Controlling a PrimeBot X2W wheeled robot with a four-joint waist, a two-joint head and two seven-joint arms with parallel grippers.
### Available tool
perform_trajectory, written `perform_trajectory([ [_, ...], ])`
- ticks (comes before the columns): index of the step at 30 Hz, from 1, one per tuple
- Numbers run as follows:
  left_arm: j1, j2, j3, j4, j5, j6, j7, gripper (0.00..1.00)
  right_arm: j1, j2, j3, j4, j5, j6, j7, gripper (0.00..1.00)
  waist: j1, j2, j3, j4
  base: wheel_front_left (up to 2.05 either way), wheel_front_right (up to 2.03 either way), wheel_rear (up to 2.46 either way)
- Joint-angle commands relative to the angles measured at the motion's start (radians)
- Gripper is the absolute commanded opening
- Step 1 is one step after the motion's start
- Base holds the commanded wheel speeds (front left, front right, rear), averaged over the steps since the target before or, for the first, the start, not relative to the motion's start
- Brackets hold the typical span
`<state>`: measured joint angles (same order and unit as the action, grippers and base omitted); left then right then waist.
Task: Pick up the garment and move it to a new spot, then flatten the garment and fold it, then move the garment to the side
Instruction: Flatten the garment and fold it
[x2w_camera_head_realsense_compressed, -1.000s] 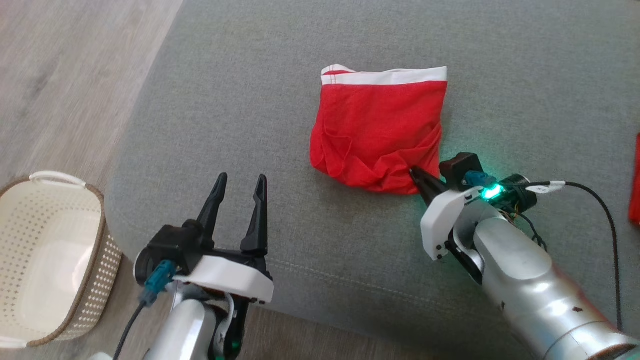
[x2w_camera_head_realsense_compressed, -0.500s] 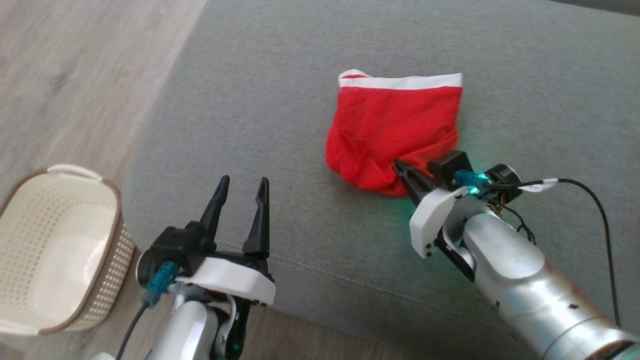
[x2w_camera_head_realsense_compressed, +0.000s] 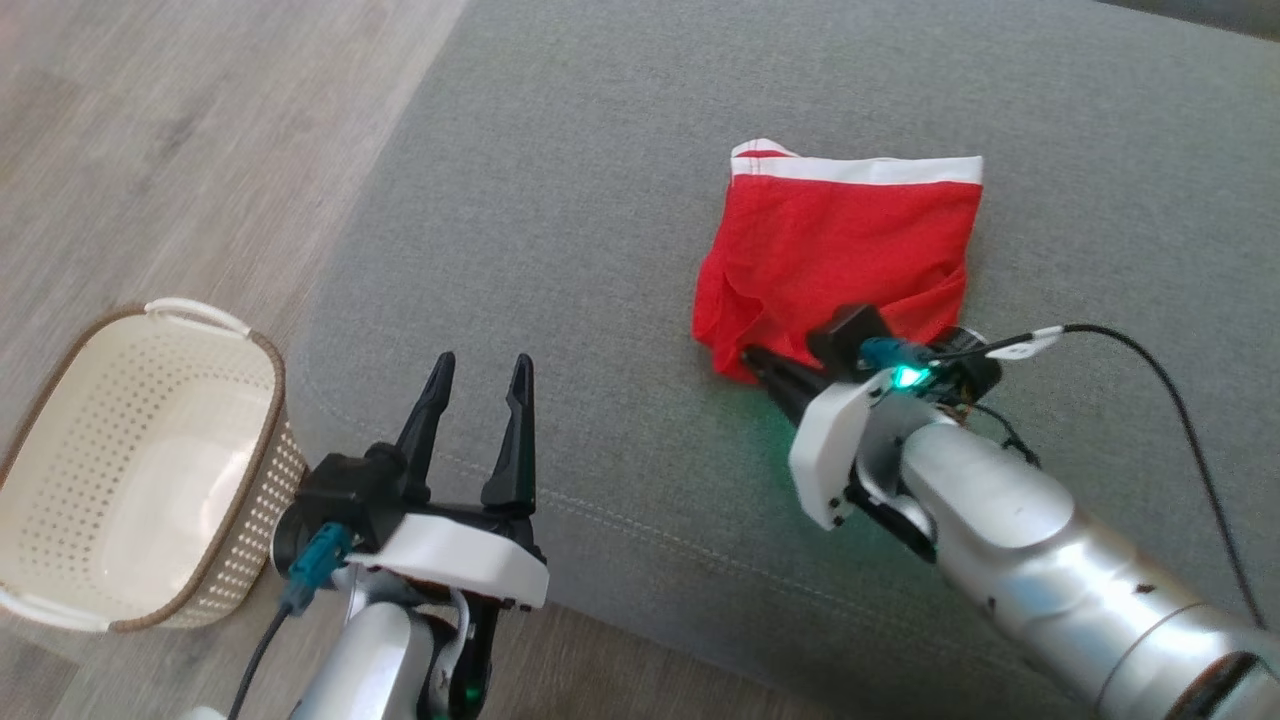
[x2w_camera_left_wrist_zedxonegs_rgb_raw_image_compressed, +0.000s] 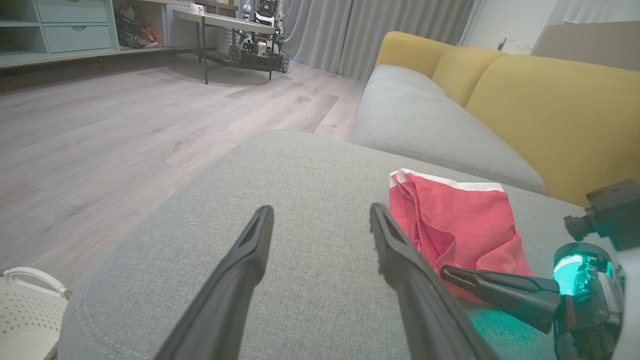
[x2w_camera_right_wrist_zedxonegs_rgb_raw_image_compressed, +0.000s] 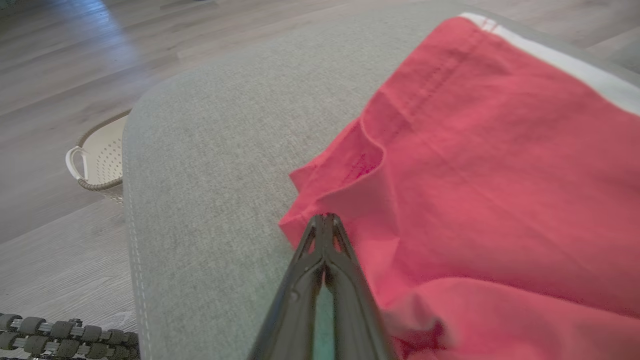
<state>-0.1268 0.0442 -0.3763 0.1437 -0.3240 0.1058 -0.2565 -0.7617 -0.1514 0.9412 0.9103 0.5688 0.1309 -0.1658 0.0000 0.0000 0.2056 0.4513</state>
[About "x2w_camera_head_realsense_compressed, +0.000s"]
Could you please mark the red shorts with white stripe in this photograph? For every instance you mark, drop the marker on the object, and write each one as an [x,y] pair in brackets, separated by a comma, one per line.
[830,250]

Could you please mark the grey fabric sofa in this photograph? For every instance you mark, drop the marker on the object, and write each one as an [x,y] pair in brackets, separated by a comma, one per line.
[600,250]

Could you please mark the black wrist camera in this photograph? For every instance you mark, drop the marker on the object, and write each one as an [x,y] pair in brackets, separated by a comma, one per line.
[845,335]
[345,495]

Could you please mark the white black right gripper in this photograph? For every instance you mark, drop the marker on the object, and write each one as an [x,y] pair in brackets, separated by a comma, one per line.
[830,450]

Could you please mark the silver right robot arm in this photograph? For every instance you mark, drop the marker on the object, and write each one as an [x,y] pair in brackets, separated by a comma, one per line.
[1050,570]

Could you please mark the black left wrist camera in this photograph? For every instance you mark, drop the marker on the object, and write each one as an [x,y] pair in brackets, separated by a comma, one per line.
[345,495]

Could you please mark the cream perforated laundry basket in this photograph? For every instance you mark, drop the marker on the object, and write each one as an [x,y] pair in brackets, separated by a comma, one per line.
[150,450]

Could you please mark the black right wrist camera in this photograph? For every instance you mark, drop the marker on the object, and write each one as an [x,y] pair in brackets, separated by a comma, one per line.
[845,335]

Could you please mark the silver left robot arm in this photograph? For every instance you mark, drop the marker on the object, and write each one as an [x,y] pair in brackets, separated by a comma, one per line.
[370,660]

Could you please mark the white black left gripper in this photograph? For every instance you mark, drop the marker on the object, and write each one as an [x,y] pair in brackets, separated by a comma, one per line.
[470,555]

